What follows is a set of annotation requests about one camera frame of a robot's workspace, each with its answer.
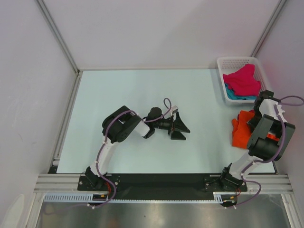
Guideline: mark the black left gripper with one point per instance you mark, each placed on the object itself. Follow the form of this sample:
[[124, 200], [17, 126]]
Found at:
[[178, 125]]

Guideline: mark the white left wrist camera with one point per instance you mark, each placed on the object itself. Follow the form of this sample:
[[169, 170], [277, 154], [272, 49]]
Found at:
[[173, 110]]

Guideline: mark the right aluminium corner post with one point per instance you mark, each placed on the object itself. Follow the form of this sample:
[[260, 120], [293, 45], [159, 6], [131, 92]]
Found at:
[[269, 26]]

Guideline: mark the aluminium front rail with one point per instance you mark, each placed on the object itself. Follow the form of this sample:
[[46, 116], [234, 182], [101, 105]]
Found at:
[[271, 183]]

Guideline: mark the orange t shirt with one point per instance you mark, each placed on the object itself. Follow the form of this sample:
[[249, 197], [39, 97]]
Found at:
[[241, 132]]

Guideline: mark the aluminium corner post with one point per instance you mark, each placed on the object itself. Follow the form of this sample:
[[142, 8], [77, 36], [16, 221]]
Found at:
[[269, 26], [57, 34]]

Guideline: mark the left aluminium corner post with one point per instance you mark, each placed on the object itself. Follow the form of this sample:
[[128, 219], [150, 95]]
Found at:
[[57, 34]]

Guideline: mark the white slotted cable duct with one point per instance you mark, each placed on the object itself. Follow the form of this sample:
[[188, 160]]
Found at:
[[98, 198]]

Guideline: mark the pink t shirt in basket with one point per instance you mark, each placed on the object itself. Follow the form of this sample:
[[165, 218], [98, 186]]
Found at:
[[242, 82]]

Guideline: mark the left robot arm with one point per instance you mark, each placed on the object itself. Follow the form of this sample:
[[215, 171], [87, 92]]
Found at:
[[120, 124]]

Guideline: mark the white plastic basket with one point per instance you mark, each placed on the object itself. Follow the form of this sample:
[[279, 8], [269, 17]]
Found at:
[[227, 65]]

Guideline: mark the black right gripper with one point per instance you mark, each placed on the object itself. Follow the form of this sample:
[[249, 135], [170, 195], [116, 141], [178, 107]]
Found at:
[[252, 122]]

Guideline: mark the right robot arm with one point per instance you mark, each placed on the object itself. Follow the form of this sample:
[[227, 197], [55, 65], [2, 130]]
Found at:
[[270, 135]]

